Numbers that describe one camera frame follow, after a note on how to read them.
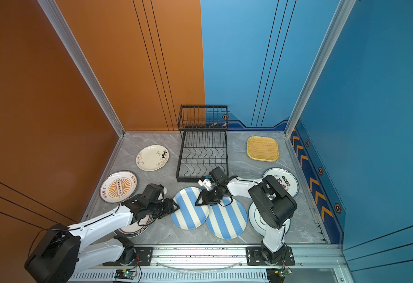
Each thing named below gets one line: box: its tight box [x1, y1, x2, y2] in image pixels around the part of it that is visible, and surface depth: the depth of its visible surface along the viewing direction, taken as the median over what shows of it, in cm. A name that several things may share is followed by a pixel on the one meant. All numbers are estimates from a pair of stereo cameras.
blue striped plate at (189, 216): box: [170, 186, 211, 230], surface depth 86 cm
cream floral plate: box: [135, 144, 170, 172], surface depth 108 cm
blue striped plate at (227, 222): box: [205, 197, 248, 240], surface depth 84 cm
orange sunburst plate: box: [99, 170, 139, 204], surface depth 96 cm
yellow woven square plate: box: [246, 135, 280, 163], surface depth 114 cm
